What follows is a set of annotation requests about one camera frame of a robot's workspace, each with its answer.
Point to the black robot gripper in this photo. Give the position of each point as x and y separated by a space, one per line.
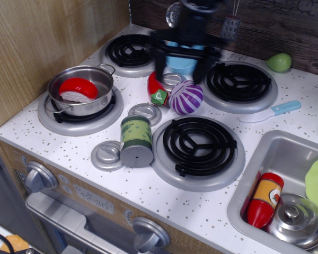
188 39

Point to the red and white toy sushi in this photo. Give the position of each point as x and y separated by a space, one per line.
78 90

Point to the small steel pan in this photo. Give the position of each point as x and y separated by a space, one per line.
100 76

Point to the light blue plastic bowl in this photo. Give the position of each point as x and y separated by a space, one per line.
182 66

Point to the grey stove top knob upper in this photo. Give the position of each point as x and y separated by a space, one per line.
170 80

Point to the grey stove knob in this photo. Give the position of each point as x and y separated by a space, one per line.
170 80
150 111
106 156

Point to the red toy chili pepper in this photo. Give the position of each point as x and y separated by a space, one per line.
156 91

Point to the purple striped toy onion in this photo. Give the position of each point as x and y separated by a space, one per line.
186 97

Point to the hanging steel skimmer spoon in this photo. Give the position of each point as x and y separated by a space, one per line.
173 14

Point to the back left black burner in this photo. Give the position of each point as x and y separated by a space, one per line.
128 54

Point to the black burner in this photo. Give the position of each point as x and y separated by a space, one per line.
197 154
81 128
128 54
239 88

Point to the grey stove top knob middle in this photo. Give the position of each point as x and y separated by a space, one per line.
150 111

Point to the hanging steel slotted spatula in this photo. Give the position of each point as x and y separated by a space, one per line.
231 24

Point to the back right black burner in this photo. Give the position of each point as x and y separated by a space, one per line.
239 88

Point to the front right black burner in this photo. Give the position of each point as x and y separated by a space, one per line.
197 154

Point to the front left black burner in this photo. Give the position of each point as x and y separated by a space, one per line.
81 128

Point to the green toy pear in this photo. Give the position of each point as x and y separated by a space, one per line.
280 62

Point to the green labelled toy can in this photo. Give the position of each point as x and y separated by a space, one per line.
136 142

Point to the grey stove top knob lower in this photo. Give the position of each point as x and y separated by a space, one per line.
106 156

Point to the steel toy sink basin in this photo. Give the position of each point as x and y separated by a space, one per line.
281 153

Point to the red toy ketchup bottle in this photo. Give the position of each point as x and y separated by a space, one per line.
264 200

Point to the grey oven knob right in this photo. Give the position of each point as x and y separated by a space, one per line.
150 236

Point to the grey oven knob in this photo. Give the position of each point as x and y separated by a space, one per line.
39 177
150 236

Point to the grey oven knob left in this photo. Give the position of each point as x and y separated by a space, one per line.
39 177

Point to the steel pot lid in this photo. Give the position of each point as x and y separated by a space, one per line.
295 221

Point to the orange object bottom left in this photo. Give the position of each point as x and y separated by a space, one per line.
17 243

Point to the toy knife blue handle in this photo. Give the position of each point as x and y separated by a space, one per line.
271 112

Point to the grey oven door handle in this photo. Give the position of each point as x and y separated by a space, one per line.
73 228

